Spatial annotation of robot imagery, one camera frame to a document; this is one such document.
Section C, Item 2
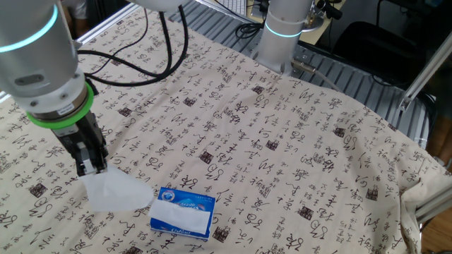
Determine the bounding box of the white keyboard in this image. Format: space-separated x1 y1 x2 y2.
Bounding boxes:
213 0 248 17

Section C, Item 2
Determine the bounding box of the aluminium frame post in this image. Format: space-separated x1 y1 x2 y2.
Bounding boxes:
398 35 452 112

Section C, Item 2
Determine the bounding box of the tan wooden desk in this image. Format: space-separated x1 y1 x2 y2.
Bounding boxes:
299 0 349 46

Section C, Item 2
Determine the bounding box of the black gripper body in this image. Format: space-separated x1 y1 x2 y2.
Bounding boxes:
52 111 107 159

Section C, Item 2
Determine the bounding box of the aluminium frame bar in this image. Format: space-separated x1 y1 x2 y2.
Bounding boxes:
415 185 452 225

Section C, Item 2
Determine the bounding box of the blue tissue pack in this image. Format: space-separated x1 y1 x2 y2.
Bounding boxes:
150 186 216 243

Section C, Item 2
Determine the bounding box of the silver connector with grey cable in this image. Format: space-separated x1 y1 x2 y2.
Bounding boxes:
290 58 343 93

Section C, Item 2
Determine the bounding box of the white napkin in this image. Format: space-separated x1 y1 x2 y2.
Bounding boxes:
148 199 212 236
78 165 155 213

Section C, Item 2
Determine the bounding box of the round metal stand base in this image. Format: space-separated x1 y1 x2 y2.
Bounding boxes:
302 13 325 33

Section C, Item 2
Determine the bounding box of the beige calligraphy tablecloth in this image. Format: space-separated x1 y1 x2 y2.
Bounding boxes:
0 6 452 254

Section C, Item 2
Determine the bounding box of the coiled black cable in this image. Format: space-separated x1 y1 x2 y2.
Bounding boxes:
234 20 266 40

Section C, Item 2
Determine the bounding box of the green flange ring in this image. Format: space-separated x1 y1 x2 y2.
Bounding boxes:
26 81 95 131

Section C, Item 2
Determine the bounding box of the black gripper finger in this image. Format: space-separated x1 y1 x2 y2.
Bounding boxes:
76 141 93 176
86 141 109 174

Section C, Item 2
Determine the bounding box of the black office chair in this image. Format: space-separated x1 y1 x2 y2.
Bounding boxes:
333 20 427 91

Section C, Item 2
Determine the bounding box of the black cable bundle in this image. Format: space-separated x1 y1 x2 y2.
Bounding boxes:
76 0 190 87

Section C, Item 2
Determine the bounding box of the black cylindrical camera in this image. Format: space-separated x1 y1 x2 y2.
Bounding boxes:
315 0 343 20

